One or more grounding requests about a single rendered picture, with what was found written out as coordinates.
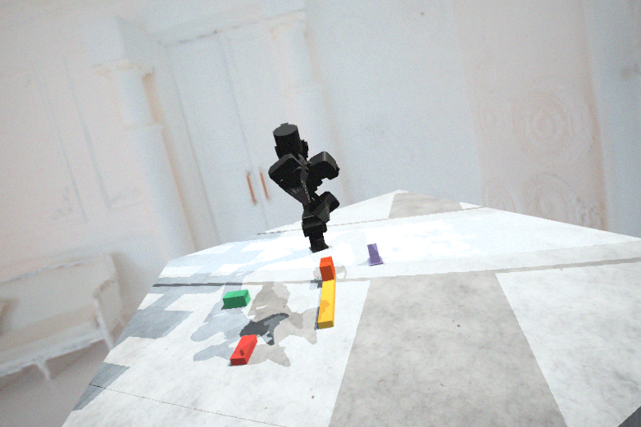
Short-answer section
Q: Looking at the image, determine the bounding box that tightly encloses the green rectangular block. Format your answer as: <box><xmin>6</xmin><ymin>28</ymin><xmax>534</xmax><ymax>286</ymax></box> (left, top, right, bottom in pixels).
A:
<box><xmin>223</xmin><ymin>289</ymin><xmax>251</xmax><ymax>309</ymax></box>

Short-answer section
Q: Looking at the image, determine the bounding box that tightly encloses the yellow bar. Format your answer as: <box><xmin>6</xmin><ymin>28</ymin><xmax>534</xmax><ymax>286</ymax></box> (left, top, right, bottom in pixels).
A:
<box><xmin>318</xmin><ymin>256</ymin><xmax>336</xmax><ymax>329</ymax></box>

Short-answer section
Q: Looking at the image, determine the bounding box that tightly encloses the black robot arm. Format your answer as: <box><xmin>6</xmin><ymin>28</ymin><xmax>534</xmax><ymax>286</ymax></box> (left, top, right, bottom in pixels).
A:
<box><xmin>273</xmin><ymin>122</ymin><xmax>340</xmax><ymax>253</ymax></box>

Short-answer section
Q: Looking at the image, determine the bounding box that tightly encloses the red rectangular block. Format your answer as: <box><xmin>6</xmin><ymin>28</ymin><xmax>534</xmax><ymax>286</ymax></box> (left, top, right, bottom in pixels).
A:
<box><xmin>230</xmin><ymin>335</ymin><xmax>257</xmax><ymax>366</ymax></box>

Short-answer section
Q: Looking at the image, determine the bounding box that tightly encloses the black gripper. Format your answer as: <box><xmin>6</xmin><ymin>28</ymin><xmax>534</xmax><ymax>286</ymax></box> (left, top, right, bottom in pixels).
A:
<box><xmin>268</xmin><ymin>153</ymin><xmax>339</xmax><ymax>223</ymax></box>

